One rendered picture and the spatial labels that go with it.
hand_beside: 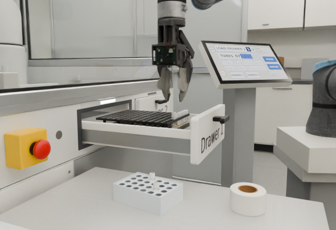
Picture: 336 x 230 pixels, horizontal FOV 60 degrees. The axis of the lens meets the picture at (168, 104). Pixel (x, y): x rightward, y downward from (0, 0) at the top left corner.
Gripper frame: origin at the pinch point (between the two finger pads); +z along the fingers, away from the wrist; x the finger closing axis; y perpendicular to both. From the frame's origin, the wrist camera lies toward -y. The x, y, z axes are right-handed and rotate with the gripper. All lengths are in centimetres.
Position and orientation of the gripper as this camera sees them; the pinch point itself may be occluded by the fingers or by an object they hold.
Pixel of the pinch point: (175, 96)
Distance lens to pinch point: 80.6
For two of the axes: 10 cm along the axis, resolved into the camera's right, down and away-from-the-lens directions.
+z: 0.1, 9.9, 1.2
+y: -3.9, 1.2, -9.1
